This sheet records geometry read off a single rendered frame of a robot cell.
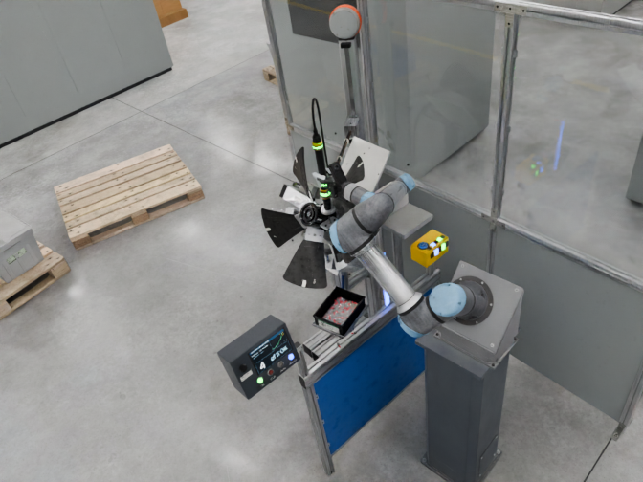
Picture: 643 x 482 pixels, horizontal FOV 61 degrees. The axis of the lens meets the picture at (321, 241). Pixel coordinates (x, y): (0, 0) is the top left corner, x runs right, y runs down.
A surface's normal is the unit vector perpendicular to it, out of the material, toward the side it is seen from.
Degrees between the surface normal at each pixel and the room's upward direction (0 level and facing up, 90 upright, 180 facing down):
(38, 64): 90
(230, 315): 0
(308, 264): 50
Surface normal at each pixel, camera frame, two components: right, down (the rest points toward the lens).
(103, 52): 0.70, 0.38
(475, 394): 0.04, 0.64
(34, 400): -0.14, -0.76
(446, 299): -0.51, -0.18
